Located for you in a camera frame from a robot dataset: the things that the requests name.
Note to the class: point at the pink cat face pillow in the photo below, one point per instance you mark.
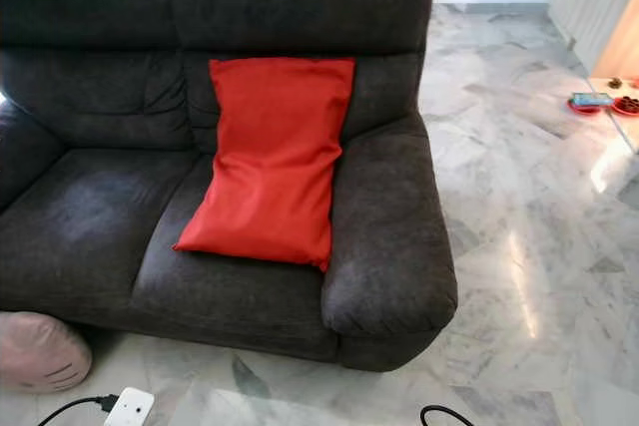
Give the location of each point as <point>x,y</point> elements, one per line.
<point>40,351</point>

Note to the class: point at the dark grey fabric sofa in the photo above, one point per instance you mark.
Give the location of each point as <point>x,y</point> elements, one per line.
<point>90,216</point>

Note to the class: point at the red rectangular pillow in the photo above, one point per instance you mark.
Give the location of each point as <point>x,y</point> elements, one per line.
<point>275,157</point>

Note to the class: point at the red plate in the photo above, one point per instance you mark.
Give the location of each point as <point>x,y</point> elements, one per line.
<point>583,110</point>

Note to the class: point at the teal phone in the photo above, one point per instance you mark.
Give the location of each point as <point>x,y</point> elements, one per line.
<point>592,100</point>

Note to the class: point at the red bowl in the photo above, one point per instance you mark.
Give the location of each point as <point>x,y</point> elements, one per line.
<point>627,106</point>

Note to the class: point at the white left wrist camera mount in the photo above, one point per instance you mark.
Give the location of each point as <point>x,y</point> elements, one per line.
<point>130,408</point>

